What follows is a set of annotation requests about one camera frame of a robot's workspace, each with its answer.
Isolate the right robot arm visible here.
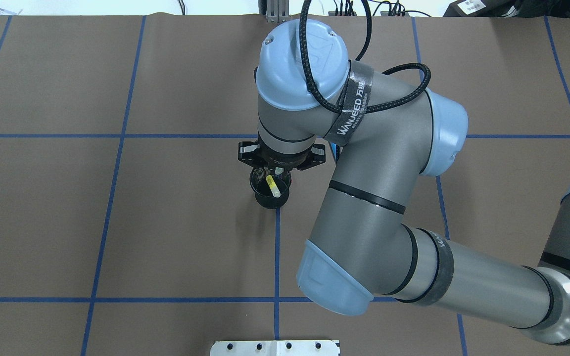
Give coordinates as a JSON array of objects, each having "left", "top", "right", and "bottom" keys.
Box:
[{"left": 255, "top": 18, "right": 570, "bottom": 346}]

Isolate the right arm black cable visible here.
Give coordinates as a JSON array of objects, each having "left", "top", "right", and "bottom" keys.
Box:
[{"left": 299, "top": 0, "right": 432, "bottom": 113}]

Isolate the yellow highlighter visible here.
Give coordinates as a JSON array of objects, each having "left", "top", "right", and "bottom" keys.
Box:
[{"left": 265, "top": 175, "right": 281, "bottom": 198}]

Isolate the aluminium frame post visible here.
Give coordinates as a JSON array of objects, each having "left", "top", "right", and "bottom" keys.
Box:
[{"left": 257, "top": 0, "right": 291, "bottom": 24}]

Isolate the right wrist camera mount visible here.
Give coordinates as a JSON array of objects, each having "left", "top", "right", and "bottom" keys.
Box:
[{"left": 237, "top": 140, "right": 326, "bottom": 171}]

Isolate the usb hub with cables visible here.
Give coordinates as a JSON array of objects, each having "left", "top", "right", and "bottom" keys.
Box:
[{"left": 310, "top": 0, "right": 448, "bottom": 17}]

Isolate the black mesh pen cup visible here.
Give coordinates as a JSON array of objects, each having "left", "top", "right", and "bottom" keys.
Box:
[{"left": 249, "top": 167, "right": 292, "bottom": 209}]

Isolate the white camera stand base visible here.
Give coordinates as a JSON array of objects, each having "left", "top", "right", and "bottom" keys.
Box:
[{"left": 210, "top": 340, "right": 341, "bottom": 356}]

